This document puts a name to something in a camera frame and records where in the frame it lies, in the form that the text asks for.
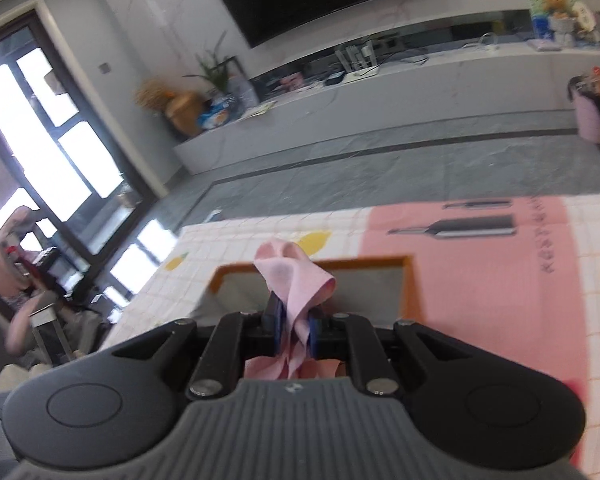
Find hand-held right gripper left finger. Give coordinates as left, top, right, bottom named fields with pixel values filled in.
left=111, top=291, right=287, bottom=402

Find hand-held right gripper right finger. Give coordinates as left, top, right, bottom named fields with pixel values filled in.
left=309, top=309, right=474, bottom=398

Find pink cloth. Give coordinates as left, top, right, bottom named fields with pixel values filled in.
left=242, top=239, right=349, bottom=382

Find orange cardboard box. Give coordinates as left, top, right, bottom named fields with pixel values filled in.
left=190, top=255, right=415, bottom=332

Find blue snack bags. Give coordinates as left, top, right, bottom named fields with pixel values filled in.
left=197, top=97, right=244, bottom=131

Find gold vase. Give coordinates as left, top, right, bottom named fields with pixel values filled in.
left=164, top=91, right=206, bottom=137

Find white marble television console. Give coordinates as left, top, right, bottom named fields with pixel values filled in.
left=172, top=39, right=600, bottom=177

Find white router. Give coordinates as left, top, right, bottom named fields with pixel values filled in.
left=336, top=45, right=381, bottom=79

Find dried flower bunch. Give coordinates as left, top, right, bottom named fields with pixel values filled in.
left=134, top=77, right=174, bottom=111

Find green plant in glass vase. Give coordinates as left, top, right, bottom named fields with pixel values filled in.
left=184, top=30, right=241, bottom=97

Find glass balcony door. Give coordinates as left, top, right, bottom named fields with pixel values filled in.
left=0, top=7, right=174, bottom=312

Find pink chair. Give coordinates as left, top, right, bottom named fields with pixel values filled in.
left=0, top=206, right=67, bottom=357

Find pink trash bin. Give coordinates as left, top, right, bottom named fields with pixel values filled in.
left=567, top=66, right=600, bottom=144

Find green picture card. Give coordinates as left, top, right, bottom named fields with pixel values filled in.
left=526, top=0, right=586, bottom=42

